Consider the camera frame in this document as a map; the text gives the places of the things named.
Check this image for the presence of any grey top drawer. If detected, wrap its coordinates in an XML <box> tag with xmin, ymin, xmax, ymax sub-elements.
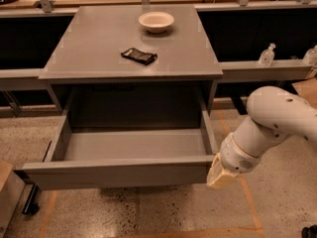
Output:
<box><xmin>19</xmin><ymin>96</ymin><xmax>215</xmax><ymax>190</ymax></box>

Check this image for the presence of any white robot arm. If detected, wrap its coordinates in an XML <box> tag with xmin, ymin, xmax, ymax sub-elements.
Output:
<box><xmin>206</xmin><ymin>86</ymin><xmax>317</xmax><ymax>188</ymax></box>

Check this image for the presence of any cardboard box left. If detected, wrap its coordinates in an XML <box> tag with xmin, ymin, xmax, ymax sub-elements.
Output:
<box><xmin>0</xmin><ymin>160</ymin><xmax>25</xmax><ymax>238</ymax></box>

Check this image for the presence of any grey side rail shelf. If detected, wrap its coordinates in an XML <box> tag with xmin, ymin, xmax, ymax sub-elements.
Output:
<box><xmin>0</xmin><ymin>59</ymin><xmax>311</xmax><ymax>91</ymax></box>

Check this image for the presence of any black metal stand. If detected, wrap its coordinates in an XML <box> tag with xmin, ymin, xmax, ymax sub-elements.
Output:
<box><xmin>13</xmin><ymin>141</ymin><xmax>53</xmax><ymax>216</ymax></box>

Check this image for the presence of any clear sanitizer bottle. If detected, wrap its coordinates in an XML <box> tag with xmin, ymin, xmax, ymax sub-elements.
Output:
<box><xmin>258</xmin><ymin>43</ymin><xmax>276</xmax><ymax>66</ymax></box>

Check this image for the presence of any grey drawer cabinet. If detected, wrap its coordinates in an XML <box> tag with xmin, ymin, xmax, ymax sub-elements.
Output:
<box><xmin>39</xmin><ymin>3</ymin><xmax>224</xmax><ymax>131</ymax></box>

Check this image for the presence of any cardboard box right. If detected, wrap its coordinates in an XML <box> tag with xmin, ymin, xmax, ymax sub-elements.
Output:
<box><xmin>293</xmin><ymin>77</ymin><xmax>317</xmax><ymax>109</ymax></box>

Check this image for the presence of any black snack packet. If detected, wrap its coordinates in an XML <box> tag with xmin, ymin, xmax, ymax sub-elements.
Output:
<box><xmin>121</xmin><ymin>48</ymin><xmax>158</xmax><ymax>65</ymax></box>

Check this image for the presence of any white bowl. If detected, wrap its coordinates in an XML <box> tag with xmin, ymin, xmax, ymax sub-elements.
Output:
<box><xmin>139</xmin><ymin>12</ymin><xmax>174</xmax><ymax>34</ymax></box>

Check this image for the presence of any cardboard box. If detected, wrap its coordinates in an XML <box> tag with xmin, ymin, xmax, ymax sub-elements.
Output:
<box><xmin>0</xmin><ymin>160</ymin><xmax>25</xmax><ymax>238</ymax></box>
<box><xmin>293</xmin><ymin>77</ymin><xmax>317</xmax><ymax>109</ymax></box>

